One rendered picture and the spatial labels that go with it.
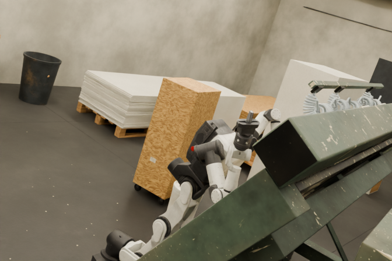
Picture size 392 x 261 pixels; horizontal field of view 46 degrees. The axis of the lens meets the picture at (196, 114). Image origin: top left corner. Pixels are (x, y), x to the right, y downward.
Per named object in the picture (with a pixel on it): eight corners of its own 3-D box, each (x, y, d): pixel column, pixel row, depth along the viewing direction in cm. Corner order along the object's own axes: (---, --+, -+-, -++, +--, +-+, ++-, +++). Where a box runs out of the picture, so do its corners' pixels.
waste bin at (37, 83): (39, 94, 701) (49, 53, 686) (58, 106, 671) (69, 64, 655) (7, 92, 660) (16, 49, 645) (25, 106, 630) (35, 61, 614)
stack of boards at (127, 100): (182, 110, 873) (192, 78, 858) (224, 132, 813) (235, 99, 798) (74, 109, 681) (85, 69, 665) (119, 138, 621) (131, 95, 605)
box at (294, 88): (276, 188, 622) (323, 65, 580) (315, 211, 587) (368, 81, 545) (240, 198, 552) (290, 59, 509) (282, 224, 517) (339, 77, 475)
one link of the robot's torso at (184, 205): (147, 228, 308) (181, 176, 291) (163, 221, 323) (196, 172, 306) (161, 244, 302) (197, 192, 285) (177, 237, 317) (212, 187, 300)
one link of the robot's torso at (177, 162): (163, 169, 302) (178, 151, 294) (174, 166, 312) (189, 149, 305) (188, 203, 292) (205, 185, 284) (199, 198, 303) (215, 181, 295)
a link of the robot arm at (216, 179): (207, 207, 251) (200, 167, 259) (225, 205, 259) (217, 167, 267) (221, 201, 243) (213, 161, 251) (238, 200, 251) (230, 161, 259)
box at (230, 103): (194, 138, 723) (213, 81, 700) (226, 156, 686) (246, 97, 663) (150, 142, 645) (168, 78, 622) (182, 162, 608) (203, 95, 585)
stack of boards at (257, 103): (263, 113, 1072) (270, 95, 1061) (302, 131, 1012) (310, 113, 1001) (198, 114, 880) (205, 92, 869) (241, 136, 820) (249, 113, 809)
